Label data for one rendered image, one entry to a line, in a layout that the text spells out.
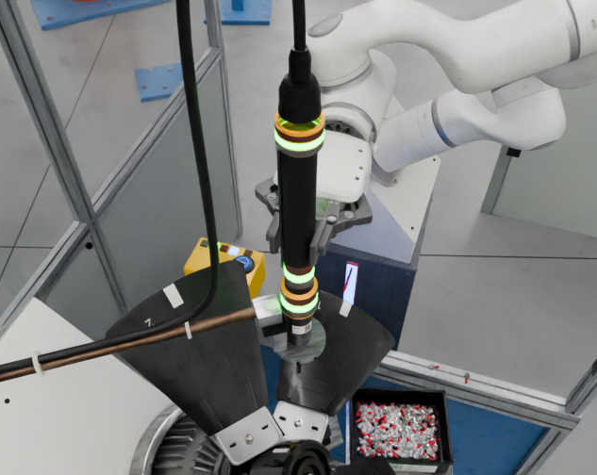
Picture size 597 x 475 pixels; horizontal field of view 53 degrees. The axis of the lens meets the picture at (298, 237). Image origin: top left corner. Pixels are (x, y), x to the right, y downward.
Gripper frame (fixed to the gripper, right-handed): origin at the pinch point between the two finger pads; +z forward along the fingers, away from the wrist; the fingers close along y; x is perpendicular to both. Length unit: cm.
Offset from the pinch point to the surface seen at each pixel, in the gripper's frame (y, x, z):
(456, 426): -32, -104, -35
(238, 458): 6.3, -42.5, 10.1
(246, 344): 8.8, -30.1, -2.1
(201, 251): 35, -58, -37
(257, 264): 22, -58, -37
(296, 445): -1.9, -39.2, 6.7
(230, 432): 8.2, -39.4, 7.8
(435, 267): -20, -166, -137
